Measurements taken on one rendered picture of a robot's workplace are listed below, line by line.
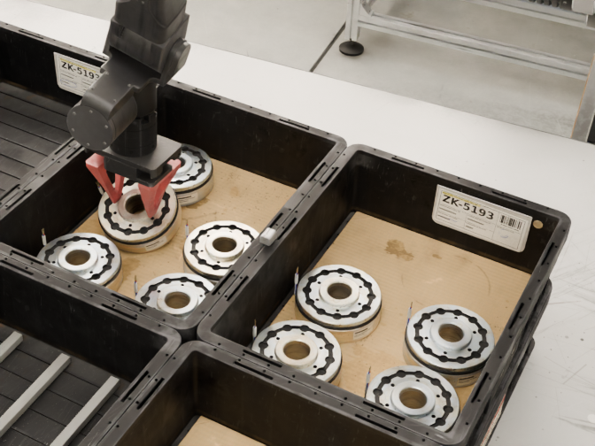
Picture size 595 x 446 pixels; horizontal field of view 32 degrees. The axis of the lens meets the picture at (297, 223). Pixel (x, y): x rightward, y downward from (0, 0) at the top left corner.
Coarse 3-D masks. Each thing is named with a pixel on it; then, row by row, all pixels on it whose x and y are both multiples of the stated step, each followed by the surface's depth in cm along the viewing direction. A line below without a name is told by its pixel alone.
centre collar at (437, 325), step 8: (440, 320) 119; (448, 320) 119; (456, 320) 119; (432, 328) 118; (440, 328) 119; (464, 328) 118; (432, 336) 117; (464, 336) 117; (440, 344) 116; (448, 344) 116; (456, 344) 116; (464, 344) 116
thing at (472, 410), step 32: (384, 160) 132; (320, 192) 126; (480, 192) 128; (288, 224) 121; (256, 256) 117; (544, 256) 119; (512, 320) 111; (256, 352) 106; (320, 384) 103; (384, 416) 100
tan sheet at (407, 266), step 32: (352, 224) 137; (384, 224) 137; (352, 256) 132; (384, 256) 133; (416, 256) 133; (448, 256) 133; (480, 256) 133; (384, 288) 128; (416, 288) 128; (448, 288) 129; (480, 288) 129; (512, 288) 129; (384, 320) 124; (352, 352) 120; (384, 352) 120; (352, 384) 116
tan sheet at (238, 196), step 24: (216, 168) 145; (216, 192) 141; (240, 192) 141; (264, 192) 141; (288, 192) 142; (96, 216) 136; (192, 216) 137; (216, 216) 137; (240, 216) 137; (264, 216) 138; (144, 264) 129; (168, 264) 130; (120, 288) 126
